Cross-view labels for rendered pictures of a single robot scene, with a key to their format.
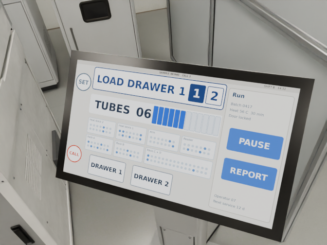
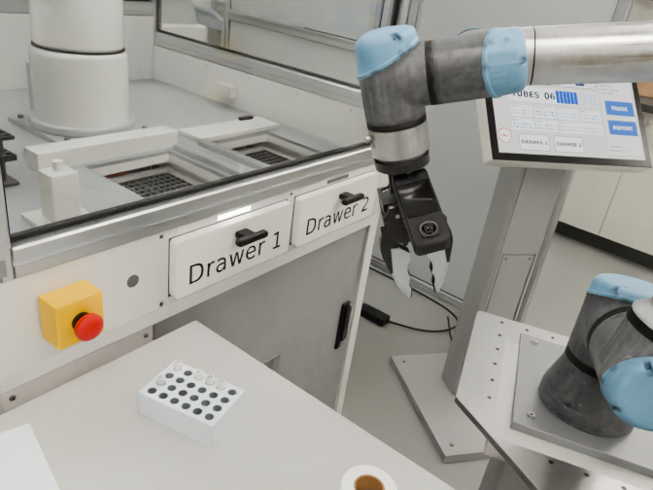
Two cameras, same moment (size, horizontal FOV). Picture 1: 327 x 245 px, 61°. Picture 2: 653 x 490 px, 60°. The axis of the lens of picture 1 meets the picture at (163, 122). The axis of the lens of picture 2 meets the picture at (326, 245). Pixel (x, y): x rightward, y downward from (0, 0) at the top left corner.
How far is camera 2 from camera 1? 1.60 m
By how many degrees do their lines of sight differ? 38
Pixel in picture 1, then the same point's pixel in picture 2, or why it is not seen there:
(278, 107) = (624, 86)
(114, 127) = (531, 109)
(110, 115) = (526, 100)
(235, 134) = (608, 104)
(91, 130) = (514, 113)
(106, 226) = not seen: hidden behind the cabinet
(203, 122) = (588, 98)
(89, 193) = not seen: hidden behind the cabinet
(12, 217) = (351, 283)
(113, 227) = not seen: hidden behind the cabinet
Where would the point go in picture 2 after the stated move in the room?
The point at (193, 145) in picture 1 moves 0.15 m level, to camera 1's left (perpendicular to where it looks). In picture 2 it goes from (588, 115) to (560, 118)
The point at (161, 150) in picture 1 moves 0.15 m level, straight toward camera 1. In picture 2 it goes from (569, 122) to (622, 138)
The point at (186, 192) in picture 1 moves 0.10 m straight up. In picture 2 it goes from (593, 148) to (605, 113)
